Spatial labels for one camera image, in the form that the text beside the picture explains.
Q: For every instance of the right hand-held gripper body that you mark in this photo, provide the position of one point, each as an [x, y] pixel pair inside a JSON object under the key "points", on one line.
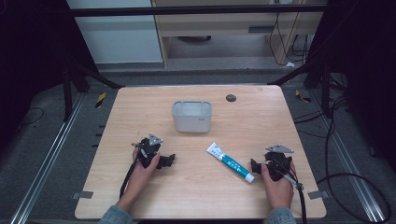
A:
{"points": [[278, 163]]}

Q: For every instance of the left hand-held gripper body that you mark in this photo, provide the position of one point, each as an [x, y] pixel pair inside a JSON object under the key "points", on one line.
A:
{"points": [[148, 151]]}

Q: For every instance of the white and teal toothpaste tube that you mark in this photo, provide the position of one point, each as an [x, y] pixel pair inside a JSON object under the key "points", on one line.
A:
{"points": [[229, 162]]}

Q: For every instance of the person's left hand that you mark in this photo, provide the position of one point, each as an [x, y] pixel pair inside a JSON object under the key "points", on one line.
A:
{"points": [[141, 177]]}

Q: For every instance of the person's right hand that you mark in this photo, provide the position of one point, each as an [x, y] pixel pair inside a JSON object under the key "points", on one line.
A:
{"points": [[278, 193]]}

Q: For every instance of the grey plastic container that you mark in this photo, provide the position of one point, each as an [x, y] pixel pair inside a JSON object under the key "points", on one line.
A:
{"points": [[191, 119]]}

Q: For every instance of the grey tape strip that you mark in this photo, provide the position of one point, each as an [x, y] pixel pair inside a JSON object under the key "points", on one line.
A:
{"points": [[82, 195], [318, 194]]}

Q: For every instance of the round grey table grommet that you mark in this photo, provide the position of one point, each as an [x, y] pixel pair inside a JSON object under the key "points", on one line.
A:
{"points": [[231, 98]]}

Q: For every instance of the yellow and black tape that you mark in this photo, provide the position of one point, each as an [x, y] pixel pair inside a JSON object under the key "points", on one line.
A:
{"points": [[100, 100], [302, 97]]}

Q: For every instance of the black metal stand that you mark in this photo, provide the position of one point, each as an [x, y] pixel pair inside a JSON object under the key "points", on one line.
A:
{"points": [[73, 84], [314, 74]]}

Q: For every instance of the white cabinet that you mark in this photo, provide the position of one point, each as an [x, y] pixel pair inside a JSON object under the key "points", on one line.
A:
{"points": [[118, 37]]}

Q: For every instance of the wooden shelf unit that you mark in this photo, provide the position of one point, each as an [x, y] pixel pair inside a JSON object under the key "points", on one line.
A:
{"points": [[218, 21]]}

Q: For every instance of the aluminium floor rail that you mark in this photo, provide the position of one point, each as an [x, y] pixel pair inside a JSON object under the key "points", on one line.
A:
{"points": [[345, 155], [46, 158]]}

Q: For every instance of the black horizontal frame bar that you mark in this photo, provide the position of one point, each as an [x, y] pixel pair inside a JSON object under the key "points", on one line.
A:
{"points": [[193, 11]]}

